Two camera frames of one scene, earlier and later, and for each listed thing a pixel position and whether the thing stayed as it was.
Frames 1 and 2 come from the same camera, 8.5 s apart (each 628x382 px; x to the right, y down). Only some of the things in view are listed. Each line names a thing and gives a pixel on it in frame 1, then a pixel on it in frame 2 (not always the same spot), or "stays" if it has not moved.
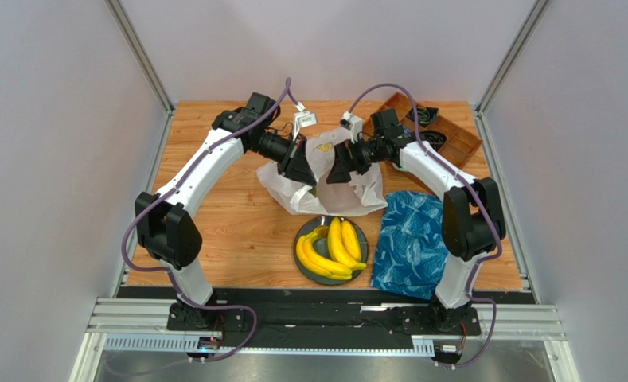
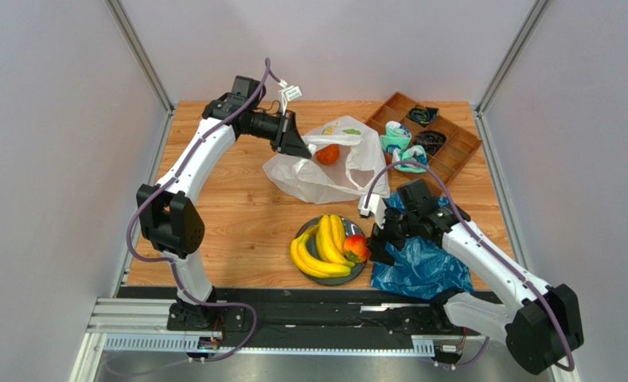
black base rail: [319, 315] stays
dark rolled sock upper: [425, 114] stays
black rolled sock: [436, 139] stays
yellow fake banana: [337, 249] to [325, 243]
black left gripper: [298, 167] to [293, 143]
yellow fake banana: [352, 240] to [338, 231]
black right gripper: [349, 157] to [388, 232]
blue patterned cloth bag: [410, 255] stays
